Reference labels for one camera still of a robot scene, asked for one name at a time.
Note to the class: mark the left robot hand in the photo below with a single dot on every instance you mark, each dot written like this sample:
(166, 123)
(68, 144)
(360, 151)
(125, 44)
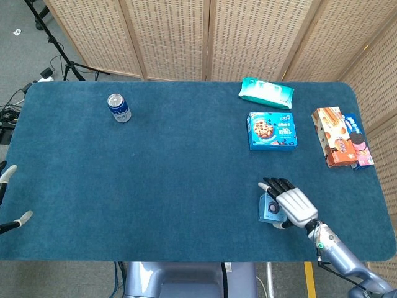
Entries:
(10, 198)

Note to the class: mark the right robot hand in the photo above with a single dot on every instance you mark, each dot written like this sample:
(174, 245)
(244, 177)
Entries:
(294, 203)

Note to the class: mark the small blue box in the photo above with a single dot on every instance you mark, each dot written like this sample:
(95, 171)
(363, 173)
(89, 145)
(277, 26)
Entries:
(269, 209)

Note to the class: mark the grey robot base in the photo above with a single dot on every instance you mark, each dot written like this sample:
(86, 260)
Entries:
(189, 281)

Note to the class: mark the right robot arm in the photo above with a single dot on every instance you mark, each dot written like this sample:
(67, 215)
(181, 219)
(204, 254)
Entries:
(344, 257)

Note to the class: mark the orange biscuit box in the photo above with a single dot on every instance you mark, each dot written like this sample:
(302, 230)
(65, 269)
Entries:
(334, 136)

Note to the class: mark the blue pink sandwich cookie box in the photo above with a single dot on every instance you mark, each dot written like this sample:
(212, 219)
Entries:
(358, 139)

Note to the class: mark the yellow floor tape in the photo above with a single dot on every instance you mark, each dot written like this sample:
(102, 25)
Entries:
(309, 279)

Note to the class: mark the teal wet wipes pack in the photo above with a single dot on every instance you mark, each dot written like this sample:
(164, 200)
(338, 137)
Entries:
(266, 92)

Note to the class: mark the blue table mat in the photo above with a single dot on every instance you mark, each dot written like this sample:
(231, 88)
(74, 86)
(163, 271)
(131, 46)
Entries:
(173, 180)

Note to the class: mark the blue drink can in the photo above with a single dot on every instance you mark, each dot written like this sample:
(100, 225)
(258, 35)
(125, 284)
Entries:
(119, 108)

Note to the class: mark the black tripod stand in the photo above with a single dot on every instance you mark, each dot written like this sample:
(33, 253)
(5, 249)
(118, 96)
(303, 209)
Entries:
(54, 40)

